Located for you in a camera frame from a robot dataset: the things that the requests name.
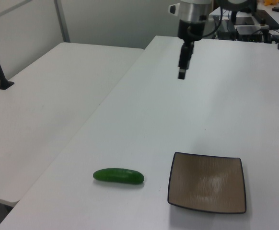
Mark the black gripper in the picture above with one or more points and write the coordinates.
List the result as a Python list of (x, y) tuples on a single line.
[(189, 30)]

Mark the green cucumber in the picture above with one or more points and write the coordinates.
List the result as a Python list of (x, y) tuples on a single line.
[(118, 176)]

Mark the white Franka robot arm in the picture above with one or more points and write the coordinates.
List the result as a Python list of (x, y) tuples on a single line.
[(192, 10)]

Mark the square brown ceramic plate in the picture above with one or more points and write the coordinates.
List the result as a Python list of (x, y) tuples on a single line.
[(206, 184)]

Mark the black electronics box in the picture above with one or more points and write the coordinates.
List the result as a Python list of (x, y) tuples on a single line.
[(227, 30)]

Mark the black monitor stand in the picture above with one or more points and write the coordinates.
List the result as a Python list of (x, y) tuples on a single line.
[(234, 16)]

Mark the silver mini computer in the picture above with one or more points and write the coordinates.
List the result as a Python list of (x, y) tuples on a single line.
[(248, 33)]

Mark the black keyboard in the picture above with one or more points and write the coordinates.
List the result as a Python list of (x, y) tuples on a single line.
[(269, 20)]

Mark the yellow object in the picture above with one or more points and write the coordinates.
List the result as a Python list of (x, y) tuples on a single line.
[(270, 2)]

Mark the black computer mouse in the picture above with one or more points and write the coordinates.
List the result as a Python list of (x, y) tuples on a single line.
[(277, 9)]

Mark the grey metal partition post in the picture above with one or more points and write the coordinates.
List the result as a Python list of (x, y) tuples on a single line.
[(61, 21)]

